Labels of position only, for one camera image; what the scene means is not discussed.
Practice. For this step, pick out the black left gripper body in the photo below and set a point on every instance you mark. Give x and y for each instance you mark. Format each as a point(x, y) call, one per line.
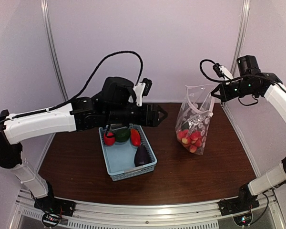
point(121, 115)

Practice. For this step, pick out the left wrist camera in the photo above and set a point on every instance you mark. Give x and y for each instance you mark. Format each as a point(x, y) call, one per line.
point(142, 89)

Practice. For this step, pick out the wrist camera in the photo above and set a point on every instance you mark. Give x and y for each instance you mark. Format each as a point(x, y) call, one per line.
point(223, 72)
point(142, 89)

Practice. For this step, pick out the right aluminium corner post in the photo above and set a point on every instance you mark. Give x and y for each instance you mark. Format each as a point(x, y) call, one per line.
point(241, 33)

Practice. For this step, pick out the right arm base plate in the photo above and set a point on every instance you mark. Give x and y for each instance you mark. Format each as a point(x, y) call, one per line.
point(239, 209)

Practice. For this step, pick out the red orange bell pepper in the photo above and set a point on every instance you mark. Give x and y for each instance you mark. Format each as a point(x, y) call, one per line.
point(135, 137)

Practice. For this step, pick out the red tomato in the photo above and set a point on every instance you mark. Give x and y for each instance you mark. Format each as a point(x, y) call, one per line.
point(109, 139)

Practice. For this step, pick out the green bell pepper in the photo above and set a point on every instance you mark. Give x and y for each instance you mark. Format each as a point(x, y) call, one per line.
point(122, 135)

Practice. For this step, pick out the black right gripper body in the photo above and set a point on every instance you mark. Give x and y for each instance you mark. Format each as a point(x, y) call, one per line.
point(244, 88)

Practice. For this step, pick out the green cucumber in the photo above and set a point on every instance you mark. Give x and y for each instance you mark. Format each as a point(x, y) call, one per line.
point(185, 126)

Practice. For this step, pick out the front aluminium rail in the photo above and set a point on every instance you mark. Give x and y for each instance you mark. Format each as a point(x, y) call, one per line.
point(200, 215)

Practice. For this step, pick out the red peach bunch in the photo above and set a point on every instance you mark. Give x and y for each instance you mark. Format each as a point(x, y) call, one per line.
point(194, 142)

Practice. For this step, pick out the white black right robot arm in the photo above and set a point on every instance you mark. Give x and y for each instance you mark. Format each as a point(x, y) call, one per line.
point(274, 92)

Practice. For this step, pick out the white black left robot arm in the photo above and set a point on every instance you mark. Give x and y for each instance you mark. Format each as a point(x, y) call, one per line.
point(119, 102)

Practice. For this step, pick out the purple eggplant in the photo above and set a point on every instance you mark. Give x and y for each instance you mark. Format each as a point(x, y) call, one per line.
point(141, 156)

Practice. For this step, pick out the clear polka dot zip bag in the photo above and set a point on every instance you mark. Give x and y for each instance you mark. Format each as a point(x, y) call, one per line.
point(197, 108)

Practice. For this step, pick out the light blue plastic basket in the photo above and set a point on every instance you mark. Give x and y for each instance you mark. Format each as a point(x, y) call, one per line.
point(119, 158)

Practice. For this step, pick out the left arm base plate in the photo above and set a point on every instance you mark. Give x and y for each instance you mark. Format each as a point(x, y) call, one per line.
point(53, 210)

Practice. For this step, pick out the aluminium corner post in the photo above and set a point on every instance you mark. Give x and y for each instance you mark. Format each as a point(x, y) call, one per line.
point(52, 49)
point(241, 33)

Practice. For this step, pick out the left aluminium corner post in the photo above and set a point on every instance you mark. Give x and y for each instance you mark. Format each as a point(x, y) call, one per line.
point(52, 49)

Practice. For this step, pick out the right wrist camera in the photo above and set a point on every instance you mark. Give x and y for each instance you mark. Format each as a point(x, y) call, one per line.
point(223, 72)

